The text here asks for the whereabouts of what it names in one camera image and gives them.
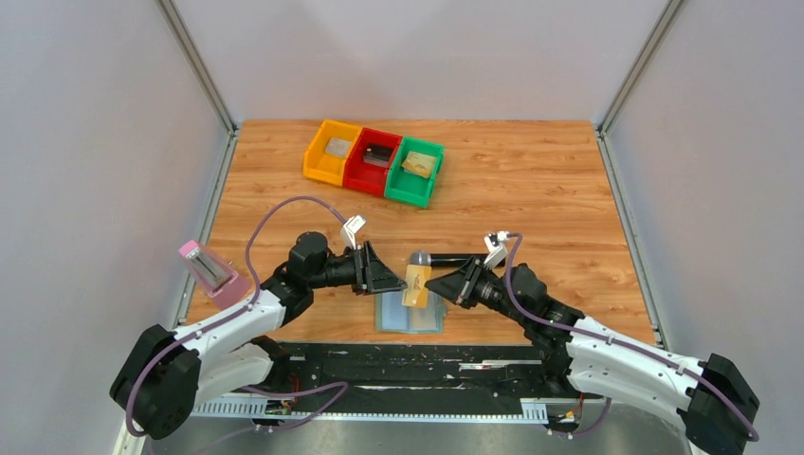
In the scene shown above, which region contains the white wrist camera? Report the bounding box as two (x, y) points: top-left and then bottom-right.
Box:
(340, 214), (366, 250)
(484, 230), (510, 269)

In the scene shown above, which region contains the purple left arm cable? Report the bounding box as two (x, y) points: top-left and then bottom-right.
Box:
(124, 195), (351, 440)

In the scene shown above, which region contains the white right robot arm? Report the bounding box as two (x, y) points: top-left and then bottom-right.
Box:
(426, 260), (759, 454)

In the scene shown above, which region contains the pink metronome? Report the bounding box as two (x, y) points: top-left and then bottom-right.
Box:
(178, 240), (250, 310)

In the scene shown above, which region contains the yellow plastic bin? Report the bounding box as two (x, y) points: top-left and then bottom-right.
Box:
(302, 119), (363, 187)

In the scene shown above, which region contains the red plastic bin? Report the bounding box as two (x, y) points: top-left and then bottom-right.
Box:
(342, 128), (402, 197)

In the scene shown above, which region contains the teal card holder wallet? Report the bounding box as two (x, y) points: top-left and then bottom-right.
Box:
(375, 291), (447, 335)

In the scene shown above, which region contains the gold VIP card stack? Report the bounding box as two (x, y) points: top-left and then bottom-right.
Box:
(401, 151), (437, 179)

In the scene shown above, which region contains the silver VIP card stack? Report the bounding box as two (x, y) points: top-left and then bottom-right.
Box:
(324, 137), (353, 159)

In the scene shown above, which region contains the black VIP card stack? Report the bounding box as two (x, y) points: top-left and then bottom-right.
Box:
(363, 143), (394, 168)

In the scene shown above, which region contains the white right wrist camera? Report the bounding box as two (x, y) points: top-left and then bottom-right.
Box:
(484, 230), (510, 269)

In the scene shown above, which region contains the black handheld microphone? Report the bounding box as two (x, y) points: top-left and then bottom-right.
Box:
(408, 250), (486, 268)

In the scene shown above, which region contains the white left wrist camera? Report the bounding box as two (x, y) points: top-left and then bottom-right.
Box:
(340, 214), (366, 250)

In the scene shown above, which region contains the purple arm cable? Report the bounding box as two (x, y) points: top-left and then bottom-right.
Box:
(124, 195), (351, 440)
(502, 232), (760, 444)

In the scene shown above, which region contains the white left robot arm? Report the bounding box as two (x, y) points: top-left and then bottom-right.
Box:
(109, 231), (406, 440)

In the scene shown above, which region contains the green plastic bin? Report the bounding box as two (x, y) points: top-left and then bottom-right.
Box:
(384, 136), (445, 209)

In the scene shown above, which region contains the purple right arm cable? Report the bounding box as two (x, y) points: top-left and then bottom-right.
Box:
(502, 232), (760, 444)

